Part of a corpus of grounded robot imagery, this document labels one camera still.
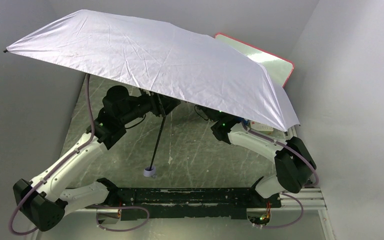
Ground lilac and black folding umbrella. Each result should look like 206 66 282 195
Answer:
3 8 301 179

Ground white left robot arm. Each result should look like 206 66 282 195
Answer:
13 85 180 232

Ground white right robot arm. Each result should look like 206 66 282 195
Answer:
194 105 317 199

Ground white paper box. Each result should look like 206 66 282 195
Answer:
250 121 274 133

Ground red framed whiteboard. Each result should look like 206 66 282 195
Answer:
214 32 295 87

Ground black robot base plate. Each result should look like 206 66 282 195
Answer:
97 178 281 221

